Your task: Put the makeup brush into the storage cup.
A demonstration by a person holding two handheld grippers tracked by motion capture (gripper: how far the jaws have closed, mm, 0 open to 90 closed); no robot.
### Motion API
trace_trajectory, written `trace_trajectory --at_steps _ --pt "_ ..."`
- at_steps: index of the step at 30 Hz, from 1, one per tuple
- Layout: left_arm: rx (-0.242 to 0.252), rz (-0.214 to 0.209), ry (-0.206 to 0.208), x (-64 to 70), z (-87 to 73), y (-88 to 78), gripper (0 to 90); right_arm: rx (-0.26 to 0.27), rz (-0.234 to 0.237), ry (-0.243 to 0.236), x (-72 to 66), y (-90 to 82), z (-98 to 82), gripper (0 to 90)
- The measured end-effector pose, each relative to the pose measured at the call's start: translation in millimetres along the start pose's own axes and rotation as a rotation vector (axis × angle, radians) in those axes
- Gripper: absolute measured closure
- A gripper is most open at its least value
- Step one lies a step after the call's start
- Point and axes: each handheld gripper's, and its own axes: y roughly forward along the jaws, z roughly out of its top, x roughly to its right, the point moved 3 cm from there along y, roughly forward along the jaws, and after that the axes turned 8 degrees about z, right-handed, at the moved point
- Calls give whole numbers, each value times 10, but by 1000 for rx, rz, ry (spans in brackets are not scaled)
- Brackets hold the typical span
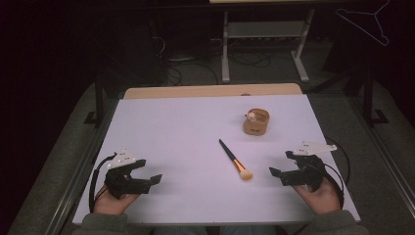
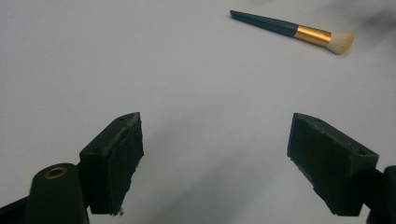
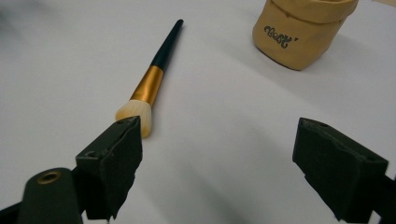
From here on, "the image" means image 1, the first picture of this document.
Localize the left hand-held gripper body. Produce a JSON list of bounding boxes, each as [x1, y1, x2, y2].
[[104, 148, 155, 200]]

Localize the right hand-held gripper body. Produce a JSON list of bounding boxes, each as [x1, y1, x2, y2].
[[280, 140, 338, 193]]

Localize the black makeup brush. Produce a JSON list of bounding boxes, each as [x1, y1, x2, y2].
[[218, 138, 254, 181]]

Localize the brown cup with figurine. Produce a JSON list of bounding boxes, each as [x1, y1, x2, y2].
[[242, 108, 271, 136]]

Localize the person's left hand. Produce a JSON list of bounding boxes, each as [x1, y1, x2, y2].
[[93, 185, 140, 215]]

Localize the person's right hand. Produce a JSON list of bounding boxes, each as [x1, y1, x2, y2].
[[293, 177, 342, 215]]

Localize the black metal stand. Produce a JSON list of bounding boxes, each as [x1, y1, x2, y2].
[[83, 76, 106, 127], [362, 72, 390, 127]]

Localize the white clothes hanger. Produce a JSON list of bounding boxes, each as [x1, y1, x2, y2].
[[335, 0, 392, 47]]

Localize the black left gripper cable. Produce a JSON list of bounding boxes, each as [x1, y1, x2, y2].
[[88, 152, 117, 213]]

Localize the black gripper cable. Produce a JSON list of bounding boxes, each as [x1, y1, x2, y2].
[[88, 152, 117, 213], [312, 136, 351, 210]]

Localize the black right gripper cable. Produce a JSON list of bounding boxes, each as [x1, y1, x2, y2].
[[312, 136, 351, 210]]

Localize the grey metal rail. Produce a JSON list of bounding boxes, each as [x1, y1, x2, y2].
[[347, 97, 415, 212], [43, 97, 119, 235]]

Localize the black floor cables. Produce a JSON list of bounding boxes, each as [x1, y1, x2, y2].
[[153, 35, 272, 86]]

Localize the white metal desk frame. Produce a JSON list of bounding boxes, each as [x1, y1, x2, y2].
[[220, 9, 316, 84]]

